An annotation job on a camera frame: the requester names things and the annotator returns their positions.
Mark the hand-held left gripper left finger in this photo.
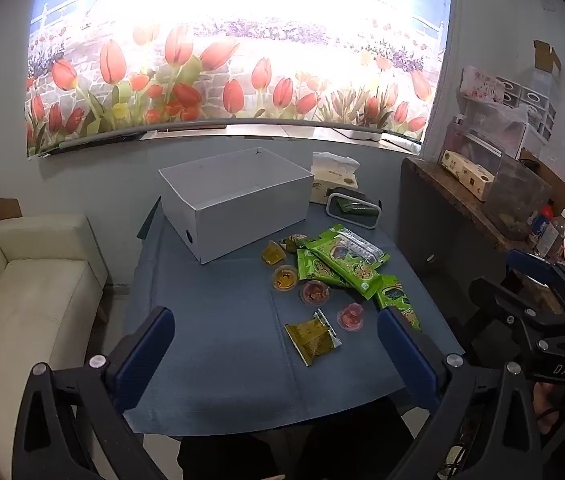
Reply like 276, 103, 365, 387
12, 306, 176, 480

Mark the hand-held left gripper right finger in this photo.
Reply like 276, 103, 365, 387
376, 306, 558, 480

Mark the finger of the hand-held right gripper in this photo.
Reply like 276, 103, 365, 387
469, 277, 565, 361
506, 249, 565, 311

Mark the red jelly cup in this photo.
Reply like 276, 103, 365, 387
336, 304, 366, 332
299, 280, 330, 307

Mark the orange jelly cup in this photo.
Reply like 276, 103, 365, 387
271, 265, 298, 292

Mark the white cardboard box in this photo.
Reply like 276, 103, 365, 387
158, 147, 314, 265

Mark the person's right hand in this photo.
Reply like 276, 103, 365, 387
532, 382, 565, 436

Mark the clear plastic container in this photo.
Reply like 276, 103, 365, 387
485, 159, 554, 241

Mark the olive green snack packet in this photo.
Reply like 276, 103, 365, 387
283, 310, 343, 367

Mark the dark wooden side table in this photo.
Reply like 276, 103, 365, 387
401, 156, 563, 281

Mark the cream dotted carton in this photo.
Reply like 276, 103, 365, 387
439, 150, 494, 197

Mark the clear plastic snack packet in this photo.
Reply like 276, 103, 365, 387
337, 228, 380, 263

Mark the white sofa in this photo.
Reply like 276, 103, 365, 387
0, 180, 109, 461

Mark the dark olive jelly cup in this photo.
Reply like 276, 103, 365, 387
282, 234, 308, 256

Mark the white drawer organizer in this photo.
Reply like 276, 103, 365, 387
496, 77, 559, 137

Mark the yellow jelly cup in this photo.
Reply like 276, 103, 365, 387
261, 240, 288, 267

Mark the cream tissue box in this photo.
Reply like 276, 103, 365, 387
311, 152, 360, 206

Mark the pink floral bag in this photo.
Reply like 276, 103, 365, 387
461, 66, 506, 107

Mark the brown cardboard scrap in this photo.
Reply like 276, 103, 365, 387
0, 197, 23, 221

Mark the small brown cardboard box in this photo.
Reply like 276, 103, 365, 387
533, 40, 561, 72

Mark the tulip wall poster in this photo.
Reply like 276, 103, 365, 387
25, 0, 453, 158

